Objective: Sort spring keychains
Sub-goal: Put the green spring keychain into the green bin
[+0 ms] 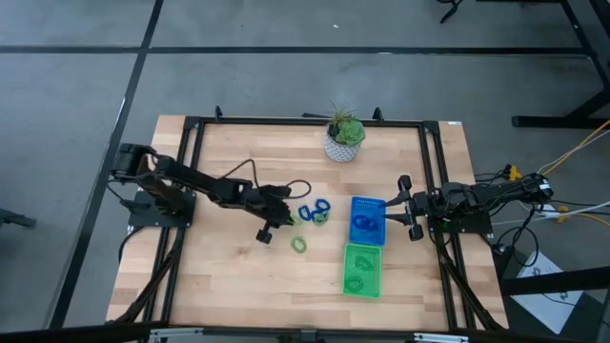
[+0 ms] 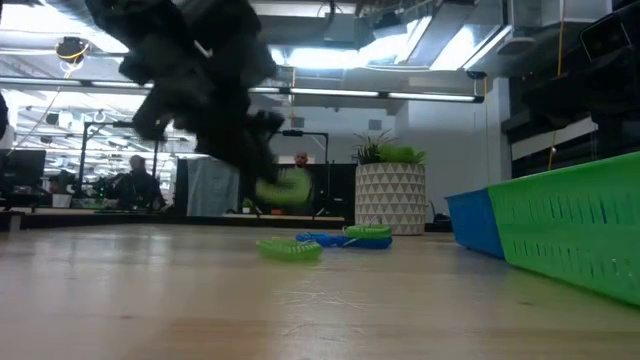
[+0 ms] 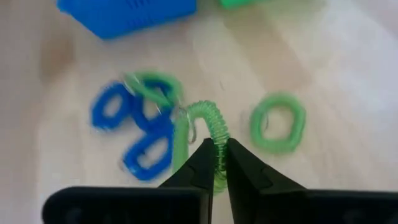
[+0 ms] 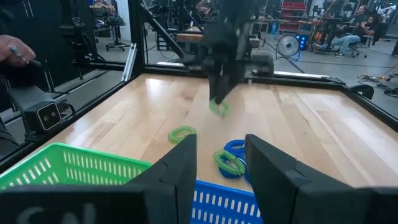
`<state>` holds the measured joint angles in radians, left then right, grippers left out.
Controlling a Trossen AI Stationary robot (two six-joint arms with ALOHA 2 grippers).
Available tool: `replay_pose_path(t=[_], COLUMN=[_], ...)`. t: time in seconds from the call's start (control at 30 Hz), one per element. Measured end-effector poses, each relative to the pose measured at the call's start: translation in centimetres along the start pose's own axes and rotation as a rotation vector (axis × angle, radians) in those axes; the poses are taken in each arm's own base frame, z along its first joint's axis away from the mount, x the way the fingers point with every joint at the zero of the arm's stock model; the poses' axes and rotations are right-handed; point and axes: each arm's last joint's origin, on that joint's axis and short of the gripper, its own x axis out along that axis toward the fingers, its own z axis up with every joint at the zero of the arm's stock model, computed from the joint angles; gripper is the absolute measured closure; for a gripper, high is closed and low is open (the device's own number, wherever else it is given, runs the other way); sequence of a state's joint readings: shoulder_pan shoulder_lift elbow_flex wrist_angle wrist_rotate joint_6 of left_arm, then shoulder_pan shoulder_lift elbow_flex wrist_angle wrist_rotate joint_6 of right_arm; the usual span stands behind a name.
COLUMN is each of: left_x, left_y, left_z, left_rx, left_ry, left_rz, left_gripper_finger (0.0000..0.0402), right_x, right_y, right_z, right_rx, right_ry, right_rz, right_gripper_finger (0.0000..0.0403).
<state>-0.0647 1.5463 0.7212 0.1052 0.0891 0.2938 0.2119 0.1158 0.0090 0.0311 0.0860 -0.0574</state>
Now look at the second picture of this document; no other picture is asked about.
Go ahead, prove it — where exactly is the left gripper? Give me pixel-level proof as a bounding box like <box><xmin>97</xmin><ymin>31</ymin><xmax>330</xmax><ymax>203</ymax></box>
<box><xmin>119</xmin><ymin>39</ymin><xmax>286</xmax><ymax>184</ymax></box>

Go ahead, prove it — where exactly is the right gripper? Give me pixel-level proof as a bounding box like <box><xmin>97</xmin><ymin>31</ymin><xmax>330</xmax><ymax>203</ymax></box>
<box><xmin>520</xmin><ymin>47</ymin><xmax>640</xmax><ymax>126</ymax></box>

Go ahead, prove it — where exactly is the green spiral coil keychain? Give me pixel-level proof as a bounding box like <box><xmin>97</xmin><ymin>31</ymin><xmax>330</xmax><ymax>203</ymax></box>
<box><xmin>254</xmin><ymin>167</ymin><xmax>314</xmax><ymax>209</ymax></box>
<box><xmin>255</xmin><ymin>237</ymin><xmax>324</xmax><ymax>263</ymax></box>
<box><xmin>342</xmin><ymin>224</ymin><xmax>393</xmax><ymax>240</ymax></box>

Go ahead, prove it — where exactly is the grey partition panel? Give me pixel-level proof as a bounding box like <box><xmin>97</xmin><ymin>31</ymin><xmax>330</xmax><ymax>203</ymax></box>
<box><xmin>186</xmin><ymin>157</ymin><xmax>241</xmax><ymax>217</ymax></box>

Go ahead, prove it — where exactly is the long LED tube light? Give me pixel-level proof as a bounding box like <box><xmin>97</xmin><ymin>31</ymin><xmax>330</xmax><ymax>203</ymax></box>
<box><xmin>0</xmin><ymin>75</ymin><xmax>485</xmax><ymax>104</ymax></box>

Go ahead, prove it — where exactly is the green slotted plastic basket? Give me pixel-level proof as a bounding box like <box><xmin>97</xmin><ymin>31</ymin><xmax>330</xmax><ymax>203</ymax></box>
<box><xmin>487</xmin><ymin>151</ymin><xmax>640</xmax><ymax>307</ymax></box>

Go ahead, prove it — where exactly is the blue slotted plastic basket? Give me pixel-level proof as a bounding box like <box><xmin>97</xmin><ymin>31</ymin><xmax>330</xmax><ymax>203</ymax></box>
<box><xmin>445</xmin><ymin>187</ymin><xmax>506</xmax><ymax>260</ymax></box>

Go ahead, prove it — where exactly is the succulent in patterned white pot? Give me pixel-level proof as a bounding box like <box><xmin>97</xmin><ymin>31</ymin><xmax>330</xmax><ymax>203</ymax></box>
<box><xmin>353</xmin><ymin>129</ymin><xmax>428</xmax><ymax>237</ymax></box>

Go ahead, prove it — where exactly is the black round ceiling device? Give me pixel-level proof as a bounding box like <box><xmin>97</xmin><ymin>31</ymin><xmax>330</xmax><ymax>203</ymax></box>
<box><xmin>54</xmin><ymin>36</ymin><xmax>91</xmax><ymax>65</ymax></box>

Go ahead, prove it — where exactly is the black computer monitor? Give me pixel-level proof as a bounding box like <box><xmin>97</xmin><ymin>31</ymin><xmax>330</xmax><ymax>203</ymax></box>
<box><xmin>0</xmin><ymin>148</ymin><xmax>47</xmax><ymax>197</ymax></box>

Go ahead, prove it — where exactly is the black metal stand frame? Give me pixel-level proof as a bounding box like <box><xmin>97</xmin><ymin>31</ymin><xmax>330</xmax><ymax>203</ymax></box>
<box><xmin>78</xmin><ymin>120</ymin><xmax>162</xmax><ymax>201</ymax></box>
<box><xmin>277</xmin><ymin>129</ymin><xmax>330</xmax><ymax>166</ymax></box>

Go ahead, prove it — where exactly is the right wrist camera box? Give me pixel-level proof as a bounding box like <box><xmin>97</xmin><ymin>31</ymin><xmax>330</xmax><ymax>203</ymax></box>
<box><xmin>579</xmin><ymin>10</ymin><xmax>634</xmax><ymax>65</ymax></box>

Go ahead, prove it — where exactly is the black aluminium rig frame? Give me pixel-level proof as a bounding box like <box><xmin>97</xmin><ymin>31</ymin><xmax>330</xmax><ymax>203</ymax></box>
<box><xmin>0</xmin><ymin>209</ymin><xmax>357</xmax><ymax>232</ymax></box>

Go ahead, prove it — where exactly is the black frame clamp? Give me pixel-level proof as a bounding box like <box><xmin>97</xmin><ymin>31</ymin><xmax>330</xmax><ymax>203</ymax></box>
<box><xmin>428</xmin><ymin>199</ymin><xmax>454</xmax><ymax>233</ymax></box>

